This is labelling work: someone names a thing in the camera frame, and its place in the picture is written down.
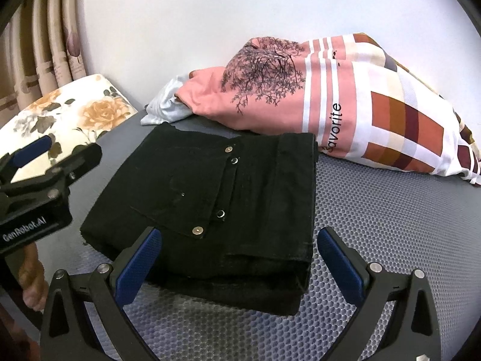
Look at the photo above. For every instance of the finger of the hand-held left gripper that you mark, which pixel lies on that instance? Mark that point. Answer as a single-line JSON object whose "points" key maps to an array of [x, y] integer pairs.
{"points": [[80, 158], [34, 150]]}

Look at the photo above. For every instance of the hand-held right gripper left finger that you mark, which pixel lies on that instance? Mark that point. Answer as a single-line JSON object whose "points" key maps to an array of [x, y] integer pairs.
{"points": [[139, 267]]}

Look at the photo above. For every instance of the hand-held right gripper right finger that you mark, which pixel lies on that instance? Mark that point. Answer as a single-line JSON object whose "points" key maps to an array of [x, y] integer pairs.
{"points": [[340, 265]]}

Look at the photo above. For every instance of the black pants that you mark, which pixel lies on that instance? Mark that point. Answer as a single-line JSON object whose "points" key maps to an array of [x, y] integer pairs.
{"points": [[188, 173]]}

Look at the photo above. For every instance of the person's left hand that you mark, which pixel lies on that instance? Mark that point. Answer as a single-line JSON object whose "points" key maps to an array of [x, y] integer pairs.
{"points": [[32, 270]]}

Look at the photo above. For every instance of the white floral pillow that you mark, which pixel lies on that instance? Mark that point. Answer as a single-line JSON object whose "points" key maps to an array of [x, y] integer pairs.
{"points": [[75, 112]]}

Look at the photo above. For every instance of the grey mesh mattress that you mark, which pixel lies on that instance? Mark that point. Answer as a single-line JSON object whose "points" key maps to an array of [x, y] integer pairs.
{"points": [[375, 233]]}

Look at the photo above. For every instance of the light grey cloth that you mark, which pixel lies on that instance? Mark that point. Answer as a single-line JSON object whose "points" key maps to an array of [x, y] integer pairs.
{"points": [[165, 105]]}

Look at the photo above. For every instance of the beige curtain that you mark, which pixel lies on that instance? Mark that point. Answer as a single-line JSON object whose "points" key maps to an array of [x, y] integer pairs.
{"points": [[56, 45]]}

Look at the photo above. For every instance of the pink patterned blanket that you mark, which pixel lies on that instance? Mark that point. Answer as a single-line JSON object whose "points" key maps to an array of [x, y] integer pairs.
{"points": [[338, 94]]}

